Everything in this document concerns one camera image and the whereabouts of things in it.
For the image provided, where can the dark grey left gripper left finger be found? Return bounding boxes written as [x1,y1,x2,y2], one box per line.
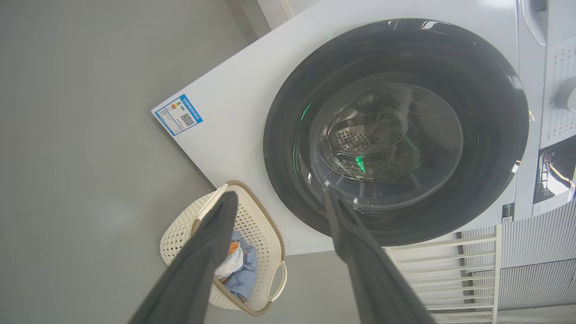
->
[128,191,239,324]

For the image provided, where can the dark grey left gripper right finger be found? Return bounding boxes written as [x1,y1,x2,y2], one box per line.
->
[324,189,436,324]

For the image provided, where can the cream white garment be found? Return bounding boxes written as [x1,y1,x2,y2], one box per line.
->
[214,241,244,279]

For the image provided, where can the blue patterned garment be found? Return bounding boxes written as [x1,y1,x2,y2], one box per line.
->
[224,230,258,303]

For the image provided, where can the black round glass washer door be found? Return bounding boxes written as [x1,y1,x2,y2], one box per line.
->
[263,18,530,247]

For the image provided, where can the steel washer drum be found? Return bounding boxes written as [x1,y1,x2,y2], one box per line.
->
[322,92,423,183]

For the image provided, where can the white front-load washing machine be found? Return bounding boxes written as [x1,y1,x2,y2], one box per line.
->
[152,0,576,256]

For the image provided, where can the washing machine display screen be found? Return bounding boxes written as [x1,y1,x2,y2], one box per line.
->
[533,135,576,216]

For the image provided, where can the silver control dial knob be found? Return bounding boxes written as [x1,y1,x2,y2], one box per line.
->
[554,76,576,112]

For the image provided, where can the cream perforated laundry basket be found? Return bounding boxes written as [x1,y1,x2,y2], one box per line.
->
[159,180,288,316]

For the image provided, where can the white slatted rack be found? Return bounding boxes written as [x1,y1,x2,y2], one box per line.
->
[386,225,503,324]

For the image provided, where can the blue energy label sticker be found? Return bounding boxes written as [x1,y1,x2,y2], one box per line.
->
[154,94,203,136]

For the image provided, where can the grey corrugated panel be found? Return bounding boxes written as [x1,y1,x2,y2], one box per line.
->
[461,200,576,311]

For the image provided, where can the white detergent drawer handle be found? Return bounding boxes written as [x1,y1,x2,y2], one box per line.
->
[517,0,548,48]

